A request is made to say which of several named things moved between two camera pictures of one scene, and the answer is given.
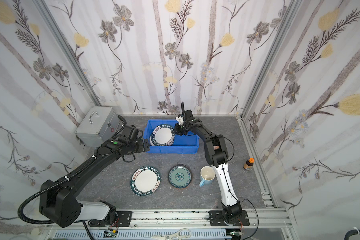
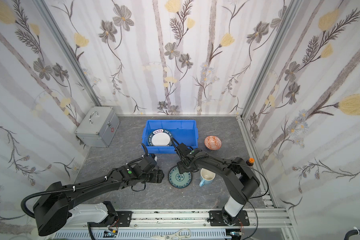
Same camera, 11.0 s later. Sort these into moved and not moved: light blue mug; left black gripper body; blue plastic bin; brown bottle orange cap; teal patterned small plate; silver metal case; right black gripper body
Moved: right black gripper body; left black gripper body
Not moved: blue plastic bin; silver metal case; light blue mug; brown bottle orange cap; teal patterned small plate
